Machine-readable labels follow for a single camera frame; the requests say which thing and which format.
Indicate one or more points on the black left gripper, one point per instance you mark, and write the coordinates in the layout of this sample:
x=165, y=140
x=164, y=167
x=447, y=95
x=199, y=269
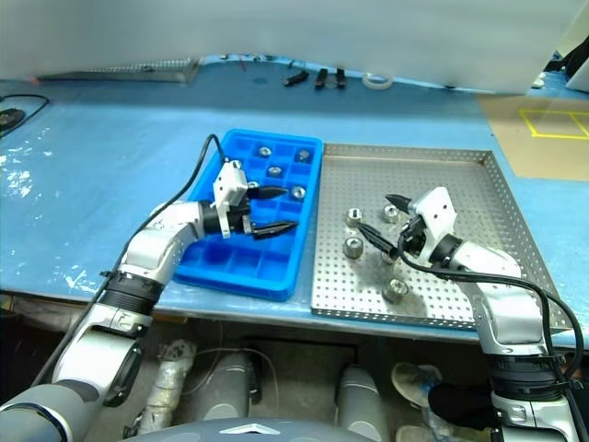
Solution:
x=239, y=221

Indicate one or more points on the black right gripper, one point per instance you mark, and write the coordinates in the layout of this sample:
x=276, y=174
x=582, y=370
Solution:
x=414, y=239

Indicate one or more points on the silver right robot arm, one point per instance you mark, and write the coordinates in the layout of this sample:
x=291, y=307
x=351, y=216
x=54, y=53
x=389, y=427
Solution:
x=506, y=313

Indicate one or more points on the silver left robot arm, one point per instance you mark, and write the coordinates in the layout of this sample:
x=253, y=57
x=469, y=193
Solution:
x=152, y=248

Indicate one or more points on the blue compartment tray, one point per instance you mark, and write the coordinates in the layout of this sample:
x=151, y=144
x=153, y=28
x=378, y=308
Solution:
x=239, y=262

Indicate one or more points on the perforated metal tray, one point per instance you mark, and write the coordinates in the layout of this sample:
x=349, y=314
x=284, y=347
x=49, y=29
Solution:
x=460, y=170

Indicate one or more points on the black plastic clip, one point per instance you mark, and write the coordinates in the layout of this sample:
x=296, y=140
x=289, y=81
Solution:
x=340, y=78
x=294, y=78
x=320, y=78

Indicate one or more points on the white tape roll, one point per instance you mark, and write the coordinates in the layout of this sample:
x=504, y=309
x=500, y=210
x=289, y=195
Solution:
x=366, y=82

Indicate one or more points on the white shoe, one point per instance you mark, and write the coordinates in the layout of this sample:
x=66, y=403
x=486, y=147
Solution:
x=412, y=375

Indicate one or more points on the brown cardboard sheet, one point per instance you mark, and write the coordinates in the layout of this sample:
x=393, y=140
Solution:
x=543, y=156

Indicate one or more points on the grey rounded robot leg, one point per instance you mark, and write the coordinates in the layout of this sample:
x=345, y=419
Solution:
x=225, y=382
x=359, y=400

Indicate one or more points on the white backdrop sheet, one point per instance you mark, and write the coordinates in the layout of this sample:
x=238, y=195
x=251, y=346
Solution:
x=276, y=27

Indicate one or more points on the flat perforated metal plate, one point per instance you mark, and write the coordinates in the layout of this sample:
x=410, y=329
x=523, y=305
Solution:
x=138, y=71

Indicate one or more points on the black trouser leg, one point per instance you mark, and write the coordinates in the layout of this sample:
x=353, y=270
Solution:
x=460, y=405

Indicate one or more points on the foil wrapped table leg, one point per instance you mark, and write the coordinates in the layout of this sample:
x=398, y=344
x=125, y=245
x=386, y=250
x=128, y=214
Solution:
x=168, y=382

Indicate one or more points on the grey robot torso cover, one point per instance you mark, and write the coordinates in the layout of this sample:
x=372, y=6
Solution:
x=239, y=430

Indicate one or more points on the black flat device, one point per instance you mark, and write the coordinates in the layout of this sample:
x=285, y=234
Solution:
x=9, y=117

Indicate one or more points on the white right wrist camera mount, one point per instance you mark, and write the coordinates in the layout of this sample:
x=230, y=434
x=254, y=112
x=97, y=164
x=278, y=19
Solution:
x=437, y=207

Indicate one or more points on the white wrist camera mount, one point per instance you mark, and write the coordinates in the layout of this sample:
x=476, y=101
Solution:
x=437, y=207
x=227, y=184

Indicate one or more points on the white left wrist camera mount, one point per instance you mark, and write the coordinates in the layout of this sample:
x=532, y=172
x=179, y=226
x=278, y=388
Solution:
x=227, y=184

